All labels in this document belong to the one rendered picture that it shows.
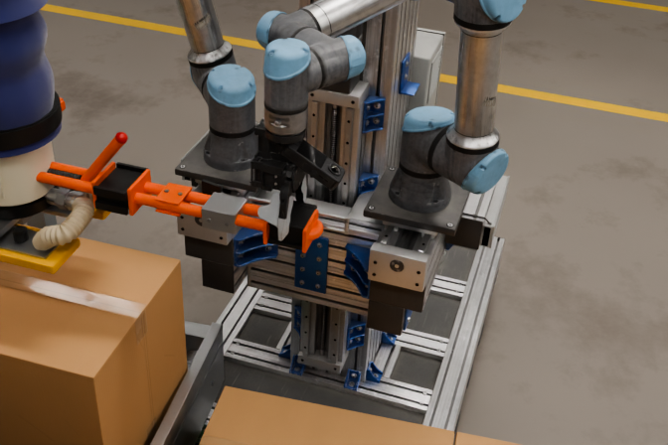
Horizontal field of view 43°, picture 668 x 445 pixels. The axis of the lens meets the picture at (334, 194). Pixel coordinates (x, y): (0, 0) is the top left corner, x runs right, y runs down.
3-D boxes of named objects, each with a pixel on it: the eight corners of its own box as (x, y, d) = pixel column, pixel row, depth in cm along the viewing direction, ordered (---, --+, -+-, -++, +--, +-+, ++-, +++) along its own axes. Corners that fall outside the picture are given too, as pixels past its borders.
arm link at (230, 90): (215, 137, 209) (214, 86, 202) (201, 112, 220) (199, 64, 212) (262, 129, 213) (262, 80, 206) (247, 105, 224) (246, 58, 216)
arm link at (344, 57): (329, 20, 155) (281, 34, 149) (372, 41, 148) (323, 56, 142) (328, 60, 159) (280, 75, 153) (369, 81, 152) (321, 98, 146)
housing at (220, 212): (201, 228, 162) (200, 209, 160) (215, 209, 168) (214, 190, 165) (235, 236, 161) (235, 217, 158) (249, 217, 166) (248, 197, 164)
